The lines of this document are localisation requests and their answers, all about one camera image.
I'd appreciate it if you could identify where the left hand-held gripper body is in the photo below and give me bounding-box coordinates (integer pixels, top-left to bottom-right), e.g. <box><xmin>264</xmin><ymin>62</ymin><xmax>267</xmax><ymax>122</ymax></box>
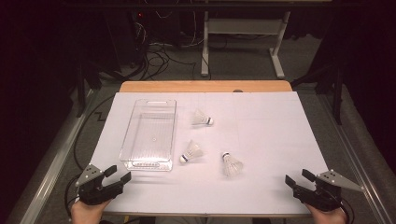
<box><xmin>75</xmin><ymin>163</ymin><xmax>124</xmax><ymax>206</ymax></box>

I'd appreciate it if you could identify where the long black floor cable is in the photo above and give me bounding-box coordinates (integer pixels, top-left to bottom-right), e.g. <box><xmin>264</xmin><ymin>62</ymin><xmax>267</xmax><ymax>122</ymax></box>
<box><xmin>73</xmin><ymin>93</ymin><xmax>117</xmax><ymax>174</ymax></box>

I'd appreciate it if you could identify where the tangled floor cable bundle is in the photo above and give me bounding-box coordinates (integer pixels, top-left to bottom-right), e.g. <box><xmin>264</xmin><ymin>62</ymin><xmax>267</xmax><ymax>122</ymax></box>
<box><xmin>136</xmin><ymin>43</ymin><xmax>200</xmax><ymax>82</ymax></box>

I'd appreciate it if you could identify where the person's left hand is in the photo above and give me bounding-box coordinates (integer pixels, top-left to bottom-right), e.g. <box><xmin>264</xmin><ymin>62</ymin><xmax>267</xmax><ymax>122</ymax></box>
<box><xmin>70</xmin><ymin>200</ymin><xmax>111</xmax><ymax>224</ymax></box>

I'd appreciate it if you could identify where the aluminium floor rail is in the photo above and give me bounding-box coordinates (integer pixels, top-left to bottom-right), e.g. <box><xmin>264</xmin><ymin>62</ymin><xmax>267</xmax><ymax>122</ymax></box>
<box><xmin>317</xmin><ymin>92</ymin><xmax>396</xmax><ymax>224</ymax></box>
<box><xmin>6</xmin><ymin>90</ymin><xmax>96</xmax><ymax>224</ymax></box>

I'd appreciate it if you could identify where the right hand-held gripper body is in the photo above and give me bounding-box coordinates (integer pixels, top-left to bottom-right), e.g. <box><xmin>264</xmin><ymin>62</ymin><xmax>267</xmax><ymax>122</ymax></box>
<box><xmin>293</xmin><ymin>169</ymin><xmax>364</xmax><ymax>213</ymax></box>

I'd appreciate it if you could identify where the right hand-held gripper cable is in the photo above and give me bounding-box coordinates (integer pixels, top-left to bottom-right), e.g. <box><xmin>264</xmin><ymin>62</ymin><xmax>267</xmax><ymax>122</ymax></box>
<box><xmin>339</xmin><ymin>198</ymin><xmax>356</xmax><ymax>224</ymax></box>

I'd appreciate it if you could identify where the wooden table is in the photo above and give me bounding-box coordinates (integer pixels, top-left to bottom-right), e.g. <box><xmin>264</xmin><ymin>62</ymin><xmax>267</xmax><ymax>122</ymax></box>
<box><xmin>104</xmin><ymin>79</ymin><xmax>312</xmax><ymax>218</ymax></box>

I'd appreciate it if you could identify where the clear plastic storage bin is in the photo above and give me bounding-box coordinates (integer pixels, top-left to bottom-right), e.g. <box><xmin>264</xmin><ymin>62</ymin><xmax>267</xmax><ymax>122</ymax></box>
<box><xmin>119</xmin><ymin>98</ymin><xmax>177</xmax><ymax>173</ymax></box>

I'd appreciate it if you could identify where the person's right hand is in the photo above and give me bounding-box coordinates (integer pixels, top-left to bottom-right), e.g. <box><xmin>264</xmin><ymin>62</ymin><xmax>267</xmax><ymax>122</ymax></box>
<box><xmin>306</xmin><ymin>203</ymin><xmax>348</xmax><ymax>224</ymax></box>

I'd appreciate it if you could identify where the white shuttlecock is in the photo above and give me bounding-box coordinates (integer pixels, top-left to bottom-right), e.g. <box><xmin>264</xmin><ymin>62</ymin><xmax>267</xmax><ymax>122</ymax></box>
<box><xmin>178</xmin><ymin>139</ymin><xmax>205</xmax><ymax>165</ymax></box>
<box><xmin>221</xmin><ymin>151</ymin><xmax>245</xmax><ymax>177</ymax></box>
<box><xmin>190</xmin><ymin>108</ymin><xmax>215</xmax><ymax>127</ymax></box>

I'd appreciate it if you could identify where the white metal desk frame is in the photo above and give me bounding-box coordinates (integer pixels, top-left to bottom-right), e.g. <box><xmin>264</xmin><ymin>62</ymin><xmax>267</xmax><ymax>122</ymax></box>
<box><xmin>200</xmin><ymin>10</ymin><xmax>292</xmax><ymax>79</ymax></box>

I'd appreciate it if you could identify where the black metal stand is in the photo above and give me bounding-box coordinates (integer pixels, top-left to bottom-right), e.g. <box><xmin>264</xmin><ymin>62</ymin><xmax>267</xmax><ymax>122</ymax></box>
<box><xmin>292</xmin><ymin>63</ymin><xmax>344</xmax><ymax>125</ymax></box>
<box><xmin>76</xmin><ymin>60</ymin><xmax>102</xmax><ymax>119</ymax></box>

